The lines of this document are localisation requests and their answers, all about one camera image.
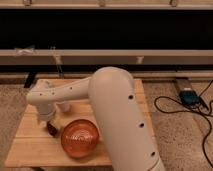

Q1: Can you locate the translucent plastic cup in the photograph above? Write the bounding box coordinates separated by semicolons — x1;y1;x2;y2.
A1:
57;102;70;112

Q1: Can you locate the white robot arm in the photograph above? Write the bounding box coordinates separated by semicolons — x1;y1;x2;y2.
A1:
27;67;166;171

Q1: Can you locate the wooden table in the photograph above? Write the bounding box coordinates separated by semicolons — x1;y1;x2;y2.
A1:
4;78;156;168

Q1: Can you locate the blue device on floor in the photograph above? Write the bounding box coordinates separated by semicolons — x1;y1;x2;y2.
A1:
179;90;200;106

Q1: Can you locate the black cable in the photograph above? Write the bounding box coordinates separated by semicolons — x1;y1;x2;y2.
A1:
153;79;213;168

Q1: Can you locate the dark red pepper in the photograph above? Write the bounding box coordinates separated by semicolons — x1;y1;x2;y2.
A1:
46;122;58;136

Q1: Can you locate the orange bowl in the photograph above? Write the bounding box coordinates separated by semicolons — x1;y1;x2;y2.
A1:
61;119;99;158

